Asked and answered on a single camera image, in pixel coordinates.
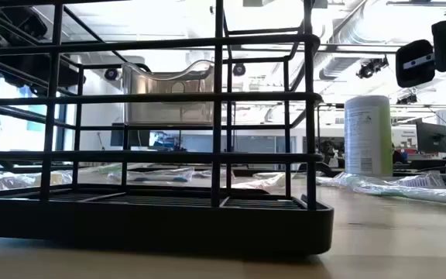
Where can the black computer monitor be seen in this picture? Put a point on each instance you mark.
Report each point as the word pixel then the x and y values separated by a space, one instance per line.
pixel 430 137

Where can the clear plastic cup insert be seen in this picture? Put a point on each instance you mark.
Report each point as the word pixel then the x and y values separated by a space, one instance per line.
pixel 169 112

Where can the black ceiling spotlight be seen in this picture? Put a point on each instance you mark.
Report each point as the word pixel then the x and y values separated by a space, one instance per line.
pixel 370 69
pixel 407 100

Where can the pink purple wrapped toothbrush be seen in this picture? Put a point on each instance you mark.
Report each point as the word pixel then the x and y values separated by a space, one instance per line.
pixel 205 173

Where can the black round fixture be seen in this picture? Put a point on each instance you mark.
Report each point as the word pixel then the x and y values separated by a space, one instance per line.
pixel 111 74
pixel 239 69

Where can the orange wrapped toothbrush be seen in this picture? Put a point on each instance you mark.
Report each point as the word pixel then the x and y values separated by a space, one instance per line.
pixel 14 181

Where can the dark blue toothbrush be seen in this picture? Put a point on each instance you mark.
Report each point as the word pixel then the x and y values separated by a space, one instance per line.
pixel 157 176

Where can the red wrapped toothbrush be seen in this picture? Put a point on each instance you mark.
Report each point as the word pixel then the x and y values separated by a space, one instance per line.
pixel 261 182

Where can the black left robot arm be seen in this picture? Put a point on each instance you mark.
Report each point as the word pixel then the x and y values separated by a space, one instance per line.
pixel 18 23

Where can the white wipes canister green label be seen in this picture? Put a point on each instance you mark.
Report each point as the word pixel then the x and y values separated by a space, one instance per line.
pixel 366 135

